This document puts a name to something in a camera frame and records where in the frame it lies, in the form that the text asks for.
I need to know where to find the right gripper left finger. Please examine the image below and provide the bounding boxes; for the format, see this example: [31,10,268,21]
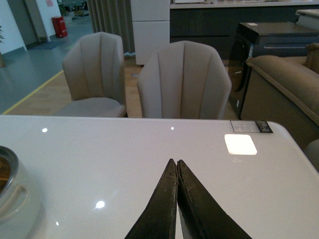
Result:
[126,159,177,239]

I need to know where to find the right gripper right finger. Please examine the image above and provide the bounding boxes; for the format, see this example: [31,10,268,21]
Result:
[177,160,250,239]

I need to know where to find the white electric cooking pot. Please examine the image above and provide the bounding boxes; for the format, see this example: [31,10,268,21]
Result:
[0,146,41,239]

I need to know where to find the table label sticker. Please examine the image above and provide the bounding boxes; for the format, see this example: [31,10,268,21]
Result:
[230,120,273,133]

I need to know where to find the grey chair at right edge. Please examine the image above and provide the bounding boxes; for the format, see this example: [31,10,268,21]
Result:
[304,139,319,171]

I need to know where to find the beige chair right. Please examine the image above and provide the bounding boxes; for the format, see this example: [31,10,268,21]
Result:
[137,41,232,120]

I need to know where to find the beige chair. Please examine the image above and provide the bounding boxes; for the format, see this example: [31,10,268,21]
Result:
[137,41,232,120]
[55,32,127,118]

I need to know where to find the brown sofa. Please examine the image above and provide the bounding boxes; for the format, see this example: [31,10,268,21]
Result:
[240,43,319,149]

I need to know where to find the beige chair left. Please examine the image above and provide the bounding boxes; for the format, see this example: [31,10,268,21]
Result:
[55,32,127,118]

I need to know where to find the dark kitchen counter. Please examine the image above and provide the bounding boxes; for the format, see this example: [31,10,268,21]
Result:
[170,0,319,60]

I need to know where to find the black washing machine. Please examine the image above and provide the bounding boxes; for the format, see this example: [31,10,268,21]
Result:
[228,22,319,118]

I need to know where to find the white pillar cabinet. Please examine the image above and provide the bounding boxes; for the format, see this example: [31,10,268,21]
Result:
[131,0,170,65]

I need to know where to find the blue door mat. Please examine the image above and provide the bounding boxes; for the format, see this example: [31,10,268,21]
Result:
[32,41,64,50]

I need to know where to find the grey curtain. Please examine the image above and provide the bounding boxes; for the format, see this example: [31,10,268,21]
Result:
[87,0,135,53]

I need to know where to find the red fire extinguisher box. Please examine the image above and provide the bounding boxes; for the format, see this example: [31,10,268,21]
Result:
[51,16,68,38]

